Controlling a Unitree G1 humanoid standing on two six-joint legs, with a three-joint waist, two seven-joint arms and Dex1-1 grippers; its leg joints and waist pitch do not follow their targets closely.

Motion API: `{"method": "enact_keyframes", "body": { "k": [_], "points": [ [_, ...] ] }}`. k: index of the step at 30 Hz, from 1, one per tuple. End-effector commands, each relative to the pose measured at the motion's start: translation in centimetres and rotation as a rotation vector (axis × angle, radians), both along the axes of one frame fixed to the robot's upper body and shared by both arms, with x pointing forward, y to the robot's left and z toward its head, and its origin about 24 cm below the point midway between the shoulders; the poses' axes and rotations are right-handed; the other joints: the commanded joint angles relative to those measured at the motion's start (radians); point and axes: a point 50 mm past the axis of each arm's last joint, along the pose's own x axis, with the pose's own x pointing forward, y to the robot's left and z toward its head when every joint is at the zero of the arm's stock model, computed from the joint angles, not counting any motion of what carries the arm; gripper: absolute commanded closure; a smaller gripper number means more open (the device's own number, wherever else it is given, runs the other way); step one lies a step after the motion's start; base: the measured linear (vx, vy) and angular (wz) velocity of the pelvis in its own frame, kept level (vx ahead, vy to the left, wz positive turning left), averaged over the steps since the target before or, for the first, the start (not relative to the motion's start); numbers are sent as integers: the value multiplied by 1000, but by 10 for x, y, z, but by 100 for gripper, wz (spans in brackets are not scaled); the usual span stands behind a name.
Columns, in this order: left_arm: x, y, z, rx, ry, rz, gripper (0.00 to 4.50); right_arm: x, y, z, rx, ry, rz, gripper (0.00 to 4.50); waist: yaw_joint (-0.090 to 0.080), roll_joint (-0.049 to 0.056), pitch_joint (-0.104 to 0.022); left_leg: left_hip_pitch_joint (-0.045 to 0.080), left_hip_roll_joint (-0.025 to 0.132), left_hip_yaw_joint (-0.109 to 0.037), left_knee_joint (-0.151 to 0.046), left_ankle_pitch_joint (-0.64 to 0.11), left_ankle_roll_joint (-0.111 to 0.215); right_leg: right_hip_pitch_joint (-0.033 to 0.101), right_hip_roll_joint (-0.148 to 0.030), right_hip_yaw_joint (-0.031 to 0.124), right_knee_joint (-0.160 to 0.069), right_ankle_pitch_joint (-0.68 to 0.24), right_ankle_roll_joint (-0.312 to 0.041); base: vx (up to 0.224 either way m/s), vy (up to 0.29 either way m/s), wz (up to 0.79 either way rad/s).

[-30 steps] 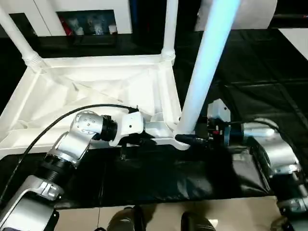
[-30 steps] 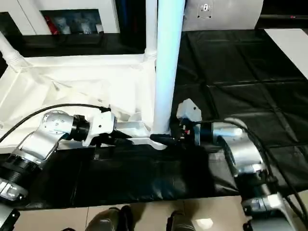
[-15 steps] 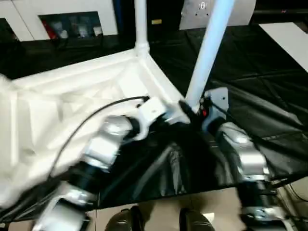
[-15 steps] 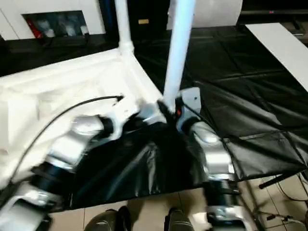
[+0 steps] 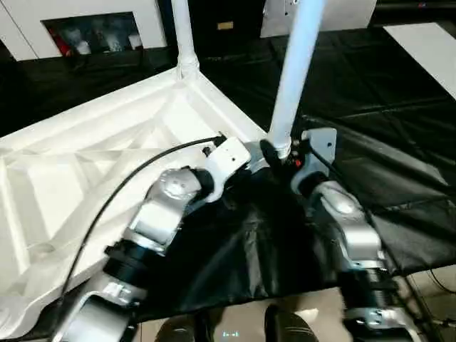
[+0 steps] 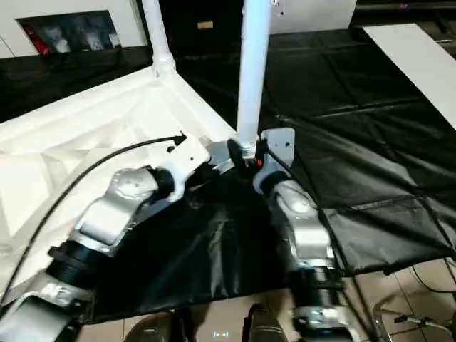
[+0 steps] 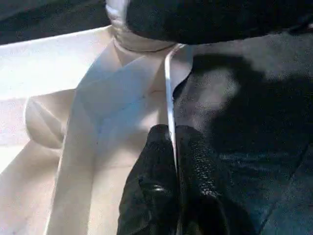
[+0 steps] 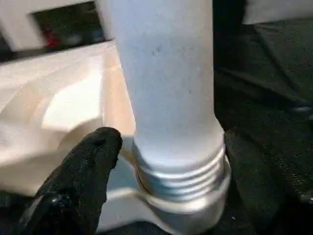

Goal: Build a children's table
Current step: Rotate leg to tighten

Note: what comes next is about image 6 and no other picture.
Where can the white plastic table top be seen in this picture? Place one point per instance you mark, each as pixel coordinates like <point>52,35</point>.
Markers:
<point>53,124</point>

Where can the black table mat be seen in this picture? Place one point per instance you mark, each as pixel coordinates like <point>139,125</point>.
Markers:
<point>356,107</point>

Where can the glossy black box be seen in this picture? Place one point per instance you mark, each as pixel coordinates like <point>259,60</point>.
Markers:
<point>206,28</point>

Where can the dark left robot foot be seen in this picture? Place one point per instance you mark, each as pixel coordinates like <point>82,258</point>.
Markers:
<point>153,329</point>

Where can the dark robot foot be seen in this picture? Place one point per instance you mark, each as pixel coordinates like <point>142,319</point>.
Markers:
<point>263,326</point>
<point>153,329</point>

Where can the dark right robot foot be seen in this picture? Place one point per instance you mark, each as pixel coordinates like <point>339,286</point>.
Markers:
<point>263,326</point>

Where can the white flat board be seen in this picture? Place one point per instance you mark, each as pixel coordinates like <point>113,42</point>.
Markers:
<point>417,64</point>

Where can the black monitor with red logo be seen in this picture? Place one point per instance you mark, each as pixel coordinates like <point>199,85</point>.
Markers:
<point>402,10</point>

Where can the white cabinet with glass doors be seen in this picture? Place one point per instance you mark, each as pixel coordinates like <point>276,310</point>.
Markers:
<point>71,7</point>

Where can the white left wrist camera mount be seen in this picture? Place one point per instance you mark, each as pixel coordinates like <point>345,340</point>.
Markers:
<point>185,156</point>

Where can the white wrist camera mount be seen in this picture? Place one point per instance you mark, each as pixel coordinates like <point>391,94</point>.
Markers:
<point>281,144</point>
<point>185,156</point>

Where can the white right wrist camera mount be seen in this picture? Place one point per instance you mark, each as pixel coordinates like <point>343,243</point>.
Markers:
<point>281,144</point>

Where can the white panel with round mount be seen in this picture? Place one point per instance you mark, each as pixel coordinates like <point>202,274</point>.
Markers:
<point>313,16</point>

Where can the chrome tube frame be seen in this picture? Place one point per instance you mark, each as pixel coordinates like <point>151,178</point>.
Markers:
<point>388,310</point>

